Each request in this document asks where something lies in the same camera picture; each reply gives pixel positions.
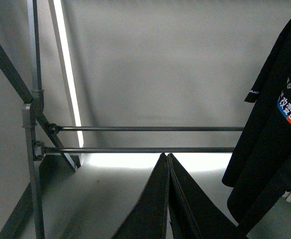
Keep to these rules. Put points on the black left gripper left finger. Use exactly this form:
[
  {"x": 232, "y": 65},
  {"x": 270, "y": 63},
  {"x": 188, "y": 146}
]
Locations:
[{"x": 148, "y": 218}]

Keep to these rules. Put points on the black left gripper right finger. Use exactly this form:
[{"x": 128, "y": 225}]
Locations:
[{"x": 193, "y": 215}]

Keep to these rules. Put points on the black t-shirt with print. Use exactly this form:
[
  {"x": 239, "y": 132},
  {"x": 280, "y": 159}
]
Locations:
[{"x": 259, "y": 170}]

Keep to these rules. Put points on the grey metal clothes rack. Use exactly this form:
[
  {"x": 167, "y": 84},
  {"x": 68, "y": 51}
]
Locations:
[{"x": 41, "y": 135}]

